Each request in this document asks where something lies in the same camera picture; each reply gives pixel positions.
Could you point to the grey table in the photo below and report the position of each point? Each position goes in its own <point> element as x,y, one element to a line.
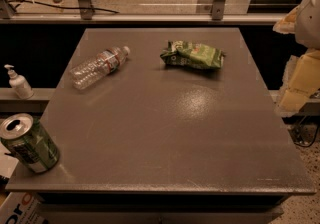
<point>163,144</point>

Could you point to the green chip bag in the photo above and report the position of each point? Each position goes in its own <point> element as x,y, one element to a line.
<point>194,55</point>

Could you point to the metal rail frame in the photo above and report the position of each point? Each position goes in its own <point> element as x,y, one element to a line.
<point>189,19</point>

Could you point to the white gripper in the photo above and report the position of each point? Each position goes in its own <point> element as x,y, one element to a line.
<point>309,23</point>

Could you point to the clear plastic water bottle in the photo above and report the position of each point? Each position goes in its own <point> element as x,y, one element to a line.
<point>100,65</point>

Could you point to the white cardboard box orange print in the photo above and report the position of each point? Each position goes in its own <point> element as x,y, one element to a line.
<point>20,208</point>

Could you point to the green soda can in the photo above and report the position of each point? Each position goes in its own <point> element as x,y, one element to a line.
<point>29,142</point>

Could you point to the white pump lotion bottle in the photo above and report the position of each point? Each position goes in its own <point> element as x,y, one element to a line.
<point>19,83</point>

